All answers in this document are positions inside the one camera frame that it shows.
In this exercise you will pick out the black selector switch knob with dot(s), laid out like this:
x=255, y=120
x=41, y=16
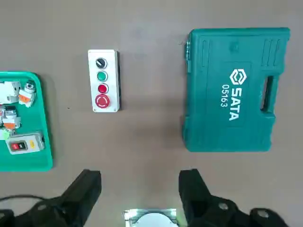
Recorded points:
x=101, y=62

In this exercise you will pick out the white push button box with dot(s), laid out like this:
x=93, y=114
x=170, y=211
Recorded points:
x=112, y=71

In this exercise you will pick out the green plastic tray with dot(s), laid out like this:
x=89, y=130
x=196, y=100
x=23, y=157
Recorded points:
x=35, y=118

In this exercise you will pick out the small red push button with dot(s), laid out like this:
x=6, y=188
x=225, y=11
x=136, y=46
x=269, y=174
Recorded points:
x=102, y=88

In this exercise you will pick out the green plastic tool case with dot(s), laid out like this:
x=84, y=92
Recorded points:
x=213, y=106

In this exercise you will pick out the grey rocker switch box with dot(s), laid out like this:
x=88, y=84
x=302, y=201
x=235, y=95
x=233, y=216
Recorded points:
x=26, y=144

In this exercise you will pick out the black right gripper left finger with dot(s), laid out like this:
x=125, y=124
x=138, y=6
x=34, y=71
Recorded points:
x=78, y=194

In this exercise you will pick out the red emergency stop button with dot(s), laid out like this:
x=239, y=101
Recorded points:
x=102, y=101

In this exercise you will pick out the small green plastic piece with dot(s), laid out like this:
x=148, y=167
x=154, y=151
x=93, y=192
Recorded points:
x=4, y=134

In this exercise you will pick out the white switch contact block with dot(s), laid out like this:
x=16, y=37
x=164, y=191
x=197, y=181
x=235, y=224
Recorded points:
x=8, y=92

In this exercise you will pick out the green push button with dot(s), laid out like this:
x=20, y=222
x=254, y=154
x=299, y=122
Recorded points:
x=102, y=76

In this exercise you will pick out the orange white push button module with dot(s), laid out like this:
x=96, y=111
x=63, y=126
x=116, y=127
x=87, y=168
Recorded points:
x=27, y=94
x=11, y=117

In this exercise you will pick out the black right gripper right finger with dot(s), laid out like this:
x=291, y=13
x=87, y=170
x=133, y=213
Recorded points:
x=196, y=196

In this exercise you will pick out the silver plate with white disc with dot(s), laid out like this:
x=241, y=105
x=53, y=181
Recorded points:
x=151, y=217

